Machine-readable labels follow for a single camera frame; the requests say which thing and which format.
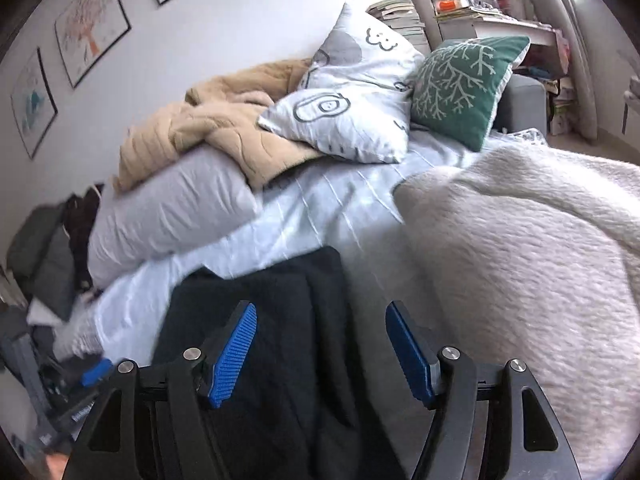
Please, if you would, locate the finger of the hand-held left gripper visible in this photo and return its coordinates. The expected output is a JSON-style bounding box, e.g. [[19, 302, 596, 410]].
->
[[81, 358, 114, 387]]

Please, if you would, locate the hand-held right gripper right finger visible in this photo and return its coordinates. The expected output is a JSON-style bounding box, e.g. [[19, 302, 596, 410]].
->
[[385, 301, 583, 480]]

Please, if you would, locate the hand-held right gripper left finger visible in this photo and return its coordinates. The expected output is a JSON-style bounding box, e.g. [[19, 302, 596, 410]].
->
[[62, 301, 258, 480]]

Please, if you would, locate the black jacket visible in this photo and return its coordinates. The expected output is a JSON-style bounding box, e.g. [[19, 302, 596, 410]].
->
[[150, 246, 436, 480]]

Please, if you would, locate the pile of dark clothes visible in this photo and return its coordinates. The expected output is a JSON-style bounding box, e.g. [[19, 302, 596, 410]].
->
[[7, 182, 106, 323]]

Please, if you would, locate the white knit cloth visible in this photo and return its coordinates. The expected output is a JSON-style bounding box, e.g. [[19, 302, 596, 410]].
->
[[51, 304, 103, 361]]

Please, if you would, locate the white fluffy blanket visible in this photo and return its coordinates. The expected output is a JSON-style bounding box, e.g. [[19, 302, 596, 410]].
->
[[392, 142, 640, 480]]

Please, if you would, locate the grey pillow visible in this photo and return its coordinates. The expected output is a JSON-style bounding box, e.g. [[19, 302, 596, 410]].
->
[[87, 149, 263, 288]]

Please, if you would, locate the light striped bed sheet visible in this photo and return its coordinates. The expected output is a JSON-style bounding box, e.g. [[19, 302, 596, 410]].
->
[[65, 127, 546, 361]]

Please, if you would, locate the tan fleece blanket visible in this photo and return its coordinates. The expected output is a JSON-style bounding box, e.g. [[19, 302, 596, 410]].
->
[[112, 57, 326, 193]]

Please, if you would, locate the white printed pillow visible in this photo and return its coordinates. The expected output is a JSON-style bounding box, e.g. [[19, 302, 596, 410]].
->
[[257, 2, 426, 165]]

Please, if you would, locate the framed blue picture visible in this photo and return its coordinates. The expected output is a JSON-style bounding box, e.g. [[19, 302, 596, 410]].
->
[[11, 47, 59, 161]]

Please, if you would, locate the grey upholstered box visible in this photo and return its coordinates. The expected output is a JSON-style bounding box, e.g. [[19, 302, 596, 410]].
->
[[492, 74, 547, 135]]

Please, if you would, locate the green branch pattern pillow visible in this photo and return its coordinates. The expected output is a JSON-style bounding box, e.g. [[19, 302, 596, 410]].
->
[[409, 36, 532, 152]]

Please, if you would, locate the stack of books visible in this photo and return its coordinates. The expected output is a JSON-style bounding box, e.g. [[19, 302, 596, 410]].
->
[[366, 0, 427, 55]]

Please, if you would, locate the white desk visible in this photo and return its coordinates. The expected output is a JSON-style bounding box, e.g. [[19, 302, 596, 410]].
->
[[435, 10, 563, 48]]

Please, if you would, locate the framed tree picture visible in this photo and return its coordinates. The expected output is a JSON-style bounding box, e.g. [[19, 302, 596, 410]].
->
[[54, 0, 132, 90]]

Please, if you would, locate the white curved frame bar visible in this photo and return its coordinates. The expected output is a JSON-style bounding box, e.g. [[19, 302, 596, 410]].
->
[[391, 0, 445, 57], [510, 0, 599, 147]]

